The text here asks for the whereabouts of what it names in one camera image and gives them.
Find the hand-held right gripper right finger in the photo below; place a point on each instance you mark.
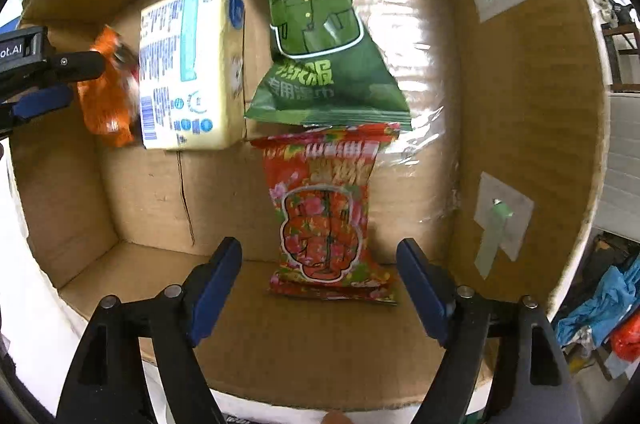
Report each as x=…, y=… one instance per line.
x=424, y=291

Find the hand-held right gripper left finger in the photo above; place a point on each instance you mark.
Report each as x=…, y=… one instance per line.
x=215, y=291

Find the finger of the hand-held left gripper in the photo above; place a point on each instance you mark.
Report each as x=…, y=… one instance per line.
x=42, y=100
x=75, y=65

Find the orange snack packet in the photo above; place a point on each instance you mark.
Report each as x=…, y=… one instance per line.
x=107, y=101

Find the yellow tissue pack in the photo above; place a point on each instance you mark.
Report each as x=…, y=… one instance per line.
x=187, y=69

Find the red floral wet wipes packet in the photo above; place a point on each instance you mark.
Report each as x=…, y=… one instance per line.
x=327, y=214

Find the cardboard box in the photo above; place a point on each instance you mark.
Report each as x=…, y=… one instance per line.
x=320, y=154

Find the green wet wipes packet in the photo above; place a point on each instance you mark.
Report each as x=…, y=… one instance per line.
x=317, y=29

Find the blue cloth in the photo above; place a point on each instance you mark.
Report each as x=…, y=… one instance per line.
x=595, y=309

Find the red plastic bag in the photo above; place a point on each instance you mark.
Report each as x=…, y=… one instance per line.
x=627, y=336

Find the dark wooden shelf frame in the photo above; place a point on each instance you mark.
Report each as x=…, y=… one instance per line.
x=620, y=54

